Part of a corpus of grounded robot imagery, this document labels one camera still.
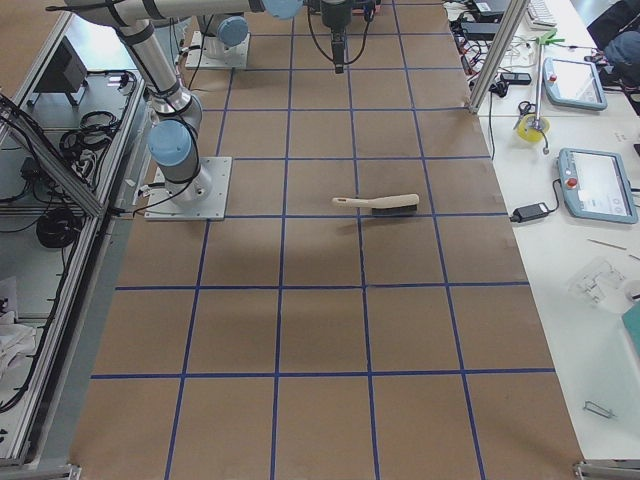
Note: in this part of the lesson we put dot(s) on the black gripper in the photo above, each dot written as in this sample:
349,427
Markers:
334,14

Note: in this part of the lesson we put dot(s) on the white hand brush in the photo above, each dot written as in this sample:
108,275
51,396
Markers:
405,204

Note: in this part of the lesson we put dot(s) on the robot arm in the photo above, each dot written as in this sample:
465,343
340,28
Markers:
222,36
131,20

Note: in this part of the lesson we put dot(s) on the black scissors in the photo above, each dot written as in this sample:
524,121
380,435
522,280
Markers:
525,108

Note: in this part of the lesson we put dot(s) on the yellow tape roll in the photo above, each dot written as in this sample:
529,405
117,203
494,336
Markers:
531,129

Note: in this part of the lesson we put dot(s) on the teach pendant far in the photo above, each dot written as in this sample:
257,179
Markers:
574,84

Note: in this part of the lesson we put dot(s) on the teach pendant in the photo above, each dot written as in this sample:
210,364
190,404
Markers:
574,84
595,186

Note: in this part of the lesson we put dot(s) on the black power adapter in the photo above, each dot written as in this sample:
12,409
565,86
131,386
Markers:
529,213

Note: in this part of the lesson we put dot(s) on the teach pendant near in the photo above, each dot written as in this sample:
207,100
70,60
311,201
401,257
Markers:
595,186

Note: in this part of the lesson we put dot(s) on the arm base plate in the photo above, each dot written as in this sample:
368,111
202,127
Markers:
216,55
205,198

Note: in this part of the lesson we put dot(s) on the aluminium frame post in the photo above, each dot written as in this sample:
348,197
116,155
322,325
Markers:
511,20

